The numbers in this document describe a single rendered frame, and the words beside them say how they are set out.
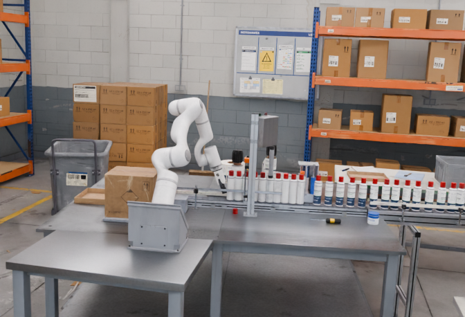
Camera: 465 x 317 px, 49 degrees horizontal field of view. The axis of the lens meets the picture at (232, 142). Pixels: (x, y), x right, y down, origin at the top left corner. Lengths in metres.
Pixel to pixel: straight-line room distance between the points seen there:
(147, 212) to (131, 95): 4.18
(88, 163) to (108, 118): 1.51
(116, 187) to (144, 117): 3.64
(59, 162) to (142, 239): 2.91
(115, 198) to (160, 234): 0.57
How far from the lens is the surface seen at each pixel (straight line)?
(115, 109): 6.88
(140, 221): 2.76
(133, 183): 3.17
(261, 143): 3.27
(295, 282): 3.97
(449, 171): 4.74
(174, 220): 2.71
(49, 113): 9.07
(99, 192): 3.85
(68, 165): 5.56
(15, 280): 2.83
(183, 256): 2.73
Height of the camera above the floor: 1.87
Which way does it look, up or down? 10 degrees down
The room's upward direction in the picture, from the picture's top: 2 degrees clockwise
